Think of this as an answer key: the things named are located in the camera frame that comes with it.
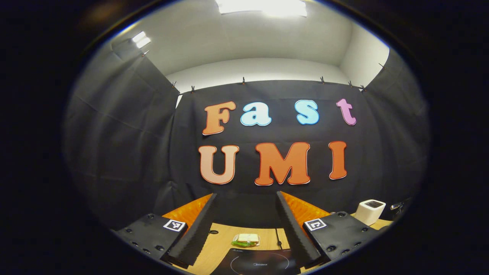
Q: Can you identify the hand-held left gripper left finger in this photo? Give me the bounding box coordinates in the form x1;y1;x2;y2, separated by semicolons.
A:
115;193;218;268

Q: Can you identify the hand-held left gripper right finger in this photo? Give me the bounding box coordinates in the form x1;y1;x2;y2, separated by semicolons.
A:
277;191;382;270

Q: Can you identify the black induction cooktop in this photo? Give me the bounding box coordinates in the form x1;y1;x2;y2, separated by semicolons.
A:
210;248;302;275

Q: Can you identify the white toaster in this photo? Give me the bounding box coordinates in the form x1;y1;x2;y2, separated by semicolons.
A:
355;199;386;226

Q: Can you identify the sandwich with lettuce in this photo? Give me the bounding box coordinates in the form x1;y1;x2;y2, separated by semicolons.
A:
232;234;260;247

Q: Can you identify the black backdrop cloth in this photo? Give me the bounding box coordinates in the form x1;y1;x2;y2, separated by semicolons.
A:
63;38;430;230

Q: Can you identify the row of black clips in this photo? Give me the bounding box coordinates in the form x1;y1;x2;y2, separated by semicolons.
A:
142;50;386;94

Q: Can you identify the small ceiling light panel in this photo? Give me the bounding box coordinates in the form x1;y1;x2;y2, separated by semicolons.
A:
132;31;151;49

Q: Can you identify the large ceiling light panel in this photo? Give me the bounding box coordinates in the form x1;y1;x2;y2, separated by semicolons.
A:
216;0;308;18

